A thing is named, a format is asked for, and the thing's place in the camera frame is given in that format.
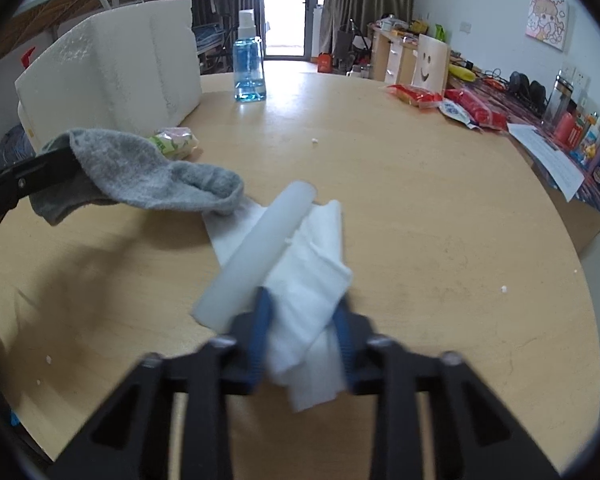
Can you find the white snack packet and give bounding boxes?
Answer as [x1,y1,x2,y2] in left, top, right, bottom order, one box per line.
[437,99,473,126]

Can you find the white wall socket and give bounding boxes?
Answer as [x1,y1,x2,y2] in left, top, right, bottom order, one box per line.
[560,64,592,92]

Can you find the white plastic tube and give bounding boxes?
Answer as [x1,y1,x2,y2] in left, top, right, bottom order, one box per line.
[190,181,317,333]

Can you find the glass balcony door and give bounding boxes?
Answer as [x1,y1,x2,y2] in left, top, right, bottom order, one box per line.
[262,0,331,58]

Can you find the black headphones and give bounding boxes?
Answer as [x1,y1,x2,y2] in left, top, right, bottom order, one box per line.
[509,71,548,106]

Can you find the cartoon wall poster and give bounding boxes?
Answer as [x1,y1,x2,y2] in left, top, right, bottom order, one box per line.
[525,0,570,52]

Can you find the white foam box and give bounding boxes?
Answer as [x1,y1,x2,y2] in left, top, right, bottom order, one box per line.
[14,0,203,153]

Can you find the wooden desk with patterned mat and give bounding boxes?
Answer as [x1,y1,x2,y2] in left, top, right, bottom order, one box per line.
[505,135,600,256]

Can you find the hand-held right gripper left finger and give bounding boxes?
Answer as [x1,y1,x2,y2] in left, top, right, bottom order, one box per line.
[50,287,276,480]

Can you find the wooden desk with drawers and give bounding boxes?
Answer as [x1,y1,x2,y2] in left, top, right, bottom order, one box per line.
[367,22,421,86]

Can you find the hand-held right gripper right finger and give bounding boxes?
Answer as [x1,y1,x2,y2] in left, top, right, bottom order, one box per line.
[332,300,563,480]

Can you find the grey sock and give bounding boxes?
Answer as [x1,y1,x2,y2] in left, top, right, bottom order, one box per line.
[29,128,245,226]

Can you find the yellow cartoon bottle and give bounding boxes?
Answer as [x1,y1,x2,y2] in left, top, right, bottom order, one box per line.
[577,130,600,167]

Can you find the large red snack packet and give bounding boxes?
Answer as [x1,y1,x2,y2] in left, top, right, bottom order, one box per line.
[445,88,508,131]

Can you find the red can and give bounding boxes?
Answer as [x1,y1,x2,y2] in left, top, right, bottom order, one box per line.
[554,112,583,148]

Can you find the white tissue sheet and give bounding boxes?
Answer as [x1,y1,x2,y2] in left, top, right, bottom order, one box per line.
[202,197,355,413]

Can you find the wooden smiley face chair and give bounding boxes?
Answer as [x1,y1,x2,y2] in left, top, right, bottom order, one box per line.
[411,34,451,88]

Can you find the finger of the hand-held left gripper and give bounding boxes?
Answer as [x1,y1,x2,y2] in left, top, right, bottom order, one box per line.
[0,147,83,228]

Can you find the printed paper sheet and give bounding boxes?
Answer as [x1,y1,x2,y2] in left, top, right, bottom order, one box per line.
[507,122,586,201]

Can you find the green tissue packet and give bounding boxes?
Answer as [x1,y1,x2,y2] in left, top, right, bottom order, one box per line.
[147,127,201,161]

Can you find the small red snack packet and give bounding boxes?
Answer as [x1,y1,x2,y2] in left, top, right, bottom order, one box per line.
[387,84,443,110]

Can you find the blue spray bottle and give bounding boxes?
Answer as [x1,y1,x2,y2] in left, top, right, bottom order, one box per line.
[232,9,268,103]

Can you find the blue orange star quilt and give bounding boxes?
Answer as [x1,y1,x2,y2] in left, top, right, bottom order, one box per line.
[0,125,36,166]

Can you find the steel thermos bottle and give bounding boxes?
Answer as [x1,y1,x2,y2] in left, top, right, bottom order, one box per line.
[545,72,576,126]

